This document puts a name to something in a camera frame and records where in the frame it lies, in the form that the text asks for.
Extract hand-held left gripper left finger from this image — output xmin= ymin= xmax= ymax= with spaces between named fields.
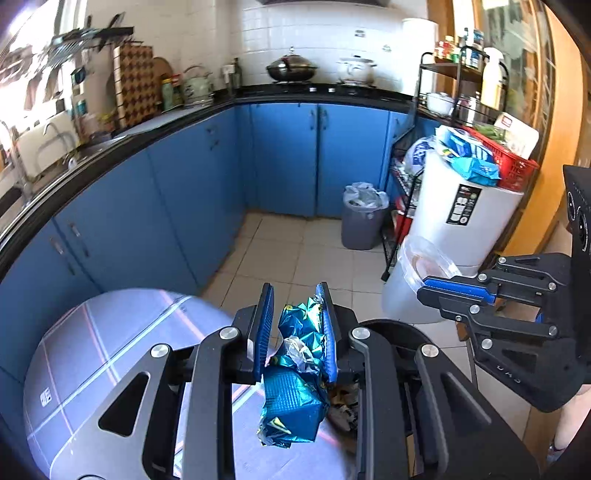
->
xmin=76 ymin=282 xmax=275 ymax=480

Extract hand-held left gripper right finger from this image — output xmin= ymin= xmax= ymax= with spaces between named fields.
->
xmin=315 ymin=281 xmax=541 ymax=480

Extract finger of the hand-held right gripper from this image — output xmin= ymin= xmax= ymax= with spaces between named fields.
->
xmin=417 ymin=253 xmax=573 ymax=305
xmin=438 ymin=295 xmax=568 ymax=342

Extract black trash bin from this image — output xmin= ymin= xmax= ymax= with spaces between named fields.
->
xmin=323 ymin=318 xmax=472 ymax=439

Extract teal foil wrapper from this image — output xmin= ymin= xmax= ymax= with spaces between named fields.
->
xmin=256 ymin=295 xmax=331 ymax=448

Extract person's right forearm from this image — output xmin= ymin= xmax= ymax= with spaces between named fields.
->
xmin=547 ymin=392 xmax=587 ymax=464

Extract grey trash bin with bag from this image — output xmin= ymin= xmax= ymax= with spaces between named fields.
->
xmin=342 ymin=182 xmax=390 ymax=251

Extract white cylindrical appliance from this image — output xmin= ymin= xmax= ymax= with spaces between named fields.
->
xmin=382 ymin=150 xmax=525 ymax=324

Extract blue wipes packet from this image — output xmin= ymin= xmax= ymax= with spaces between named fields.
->
xmin=450 ymin=157 xmax=502 ymax=186

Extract red plastic basket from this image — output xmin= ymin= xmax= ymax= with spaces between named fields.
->
xmin=462 ymin=127 xmax=540 ymax=192

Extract white blue printed bag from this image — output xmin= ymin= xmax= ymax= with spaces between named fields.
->
xmin=403 ymin=136 xmax=437 ymax=176

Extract blue white packet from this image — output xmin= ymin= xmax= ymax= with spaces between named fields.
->
xmin=435 ymin=126 xmax=495 ymax=160

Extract blue lower cabinets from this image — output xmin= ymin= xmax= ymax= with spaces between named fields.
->
xmin=0 ymin=99 xmax=439 ymax=393

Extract white food tray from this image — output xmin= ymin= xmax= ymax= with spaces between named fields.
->
xmin=495 ymin=112 xmax=540 ymax=158

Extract blue plaid tablecloth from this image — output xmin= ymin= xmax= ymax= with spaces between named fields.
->
xmin=23 ymin=287 xmax=356 ymax=480

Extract steel pot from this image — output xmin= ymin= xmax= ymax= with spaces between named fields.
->
xmin=455 ymin=92 xmax=483 ymax=127

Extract small white lidded pot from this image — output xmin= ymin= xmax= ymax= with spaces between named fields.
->
xmin=425 ymin=92 xmax=458 ymax=116

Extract cream spray bottle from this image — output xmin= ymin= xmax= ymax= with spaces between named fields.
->
xmin=480 ymin=47 xmax=506 ymax=109

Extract black countertop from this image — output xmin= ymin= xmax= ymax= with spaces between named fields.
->
xmin=0 ymin=83 xmax=416 ymax=278

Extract white ceramic pot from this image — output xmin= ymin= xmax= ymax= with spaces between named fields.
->
xmin=336 ymin=55 xmax=378 ymax=86

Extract pale green kettle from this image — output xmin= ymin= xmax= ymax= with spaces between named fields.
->
xmin=183 ymin=65 xmax=215 ymax=107

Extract dark wok with lid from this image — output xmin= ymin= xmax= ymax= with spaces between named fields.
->
xmin=266 ymin=46 xmax=320 ymax=84

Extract checkered wooden cutting board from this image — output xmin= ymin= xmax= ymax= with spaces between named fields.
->
xmin=113 ymin=44 xmax=158 ymax=130

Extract small steel faucet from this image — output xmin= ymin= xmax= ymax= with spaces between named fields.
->
xmin=37 ymin=122 xmax=77 ymax=164

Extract metal dish rack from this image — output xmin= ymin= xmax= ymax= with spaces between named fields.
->
xmin=46 ymin=27 xmax=134 ymax=51

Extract wooden door frame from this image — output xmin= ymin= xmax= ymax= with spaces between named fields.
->
xmin=499 ymin=0 xmax=591 ymax=259

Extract black wire rack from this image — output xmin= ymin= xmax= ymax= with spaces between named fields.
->
xmin=381 ymin=51 xmax=509 ymax=282

